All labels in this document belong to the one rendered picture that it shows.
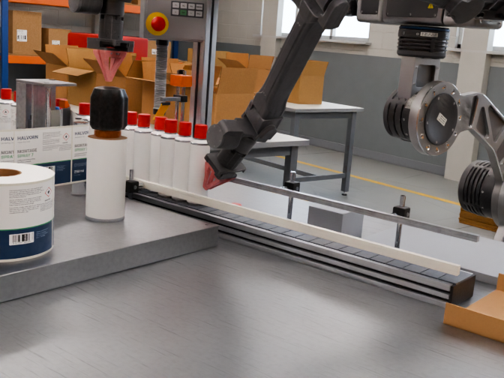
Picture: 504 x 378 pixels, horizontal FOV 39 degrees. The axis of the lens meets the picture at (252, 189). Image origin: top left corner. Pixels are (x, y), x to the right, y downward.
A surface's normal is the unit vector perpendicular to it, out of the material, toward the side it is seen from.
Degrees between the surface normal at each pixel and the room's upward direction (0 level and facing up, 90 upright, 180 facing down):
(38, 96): 90
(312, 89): 91
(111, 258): 90
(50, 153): 90
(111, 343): 0
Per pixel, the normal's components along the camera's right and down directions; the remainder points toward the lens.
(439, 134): 0.63, 0.21
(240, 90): 0.68, 0.38
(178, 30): 0.26, 0.22
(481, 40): -0.78, 0.07
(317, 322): 0.07, -0.98
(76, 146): 0.81, 0.18
